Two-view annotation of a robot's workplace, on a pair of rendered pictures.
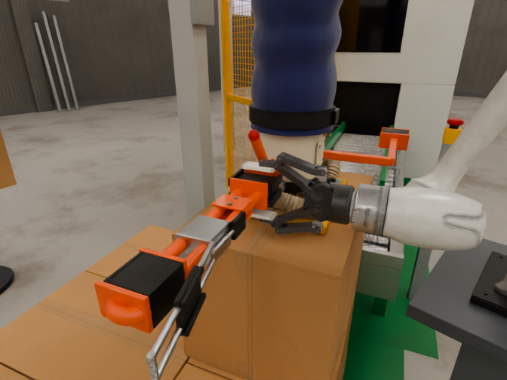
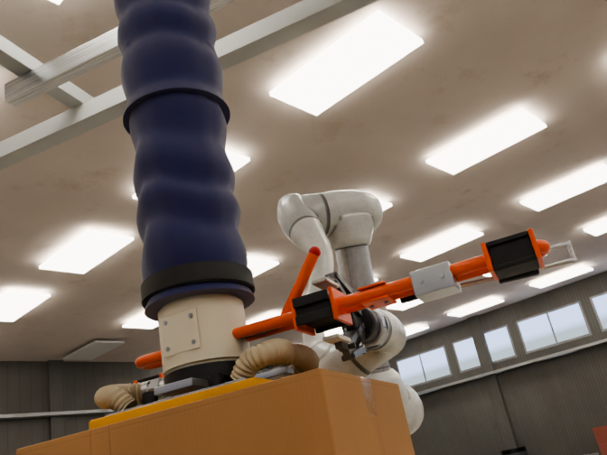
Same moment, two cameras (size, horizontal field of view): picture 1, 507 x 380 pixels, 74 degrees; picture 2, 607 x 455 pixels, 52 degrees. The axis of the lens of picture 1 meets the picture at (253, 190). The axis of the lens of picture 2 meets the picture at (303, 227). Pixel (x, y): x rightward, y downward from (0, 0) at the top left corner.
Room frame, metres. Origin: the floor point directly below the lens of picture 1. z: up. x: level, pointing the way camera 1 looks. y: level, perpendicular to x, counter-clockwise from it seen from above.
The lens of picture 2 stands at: (0.72, 1.12, 0.79)
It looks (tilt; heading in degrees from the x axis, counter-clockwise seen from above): 22 degrees up; 267
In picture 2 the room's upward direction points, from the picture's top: 11 degrees counter-clockwise
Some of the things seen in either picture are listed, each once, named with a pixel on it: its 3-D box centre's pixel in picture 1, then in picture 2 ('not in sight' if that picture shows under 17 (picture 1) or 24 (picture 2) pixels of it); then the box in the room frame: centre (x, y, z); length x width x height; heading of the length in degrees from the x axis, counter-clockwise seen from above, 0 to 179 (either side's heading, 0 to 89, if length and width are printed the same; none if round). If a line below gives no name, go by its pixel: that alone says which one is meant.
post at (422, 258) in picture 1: (431, 222); not in sight; (1.55, -0.94, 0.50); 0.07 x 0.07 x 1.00; 67
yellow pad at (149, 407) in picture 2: not in sight; (183, 397); (0.93, -0.01, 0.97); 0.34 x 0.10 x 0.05; 157
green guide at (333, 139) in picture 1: (324, 144); not in sight; (2.73, -0.59, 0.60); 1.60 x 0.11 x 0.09; 157
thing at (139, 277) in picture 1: (145, 286); (512, 255); (0.34, 0.14, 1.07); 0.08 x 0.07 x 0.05; 157
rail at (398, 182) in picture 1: (397, 179); not in sight; (2.17, -1.01, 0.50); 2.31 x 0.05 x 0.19; 157
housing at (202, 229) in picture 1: (204, 239); (435, 282); (0.46, 0.08, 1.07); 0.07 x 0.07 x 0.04; 67
